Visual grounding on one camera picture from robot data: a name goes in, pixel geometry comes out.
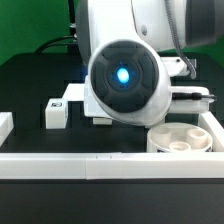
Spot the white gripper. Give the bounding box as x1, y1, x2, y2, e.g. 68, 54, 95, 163
169, 86, 211, 114

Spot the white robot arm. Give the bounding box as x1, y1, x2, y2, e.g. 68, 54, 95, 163
76, 0, 224, 126

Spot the white marker sheet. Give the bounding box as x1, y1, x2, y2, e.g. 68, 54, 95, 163
62, 83, 84, 102

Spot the white front fence bar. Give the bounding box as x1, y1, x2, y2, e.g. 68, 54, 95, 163
0, 152, 224, 180

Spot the white left fence bar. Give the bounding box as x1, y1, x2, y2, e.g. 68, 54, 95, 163
0, 112, 14, 147

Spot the black cable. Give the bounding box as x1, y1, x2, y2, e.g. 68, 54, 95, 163
34, 34, 78, 55

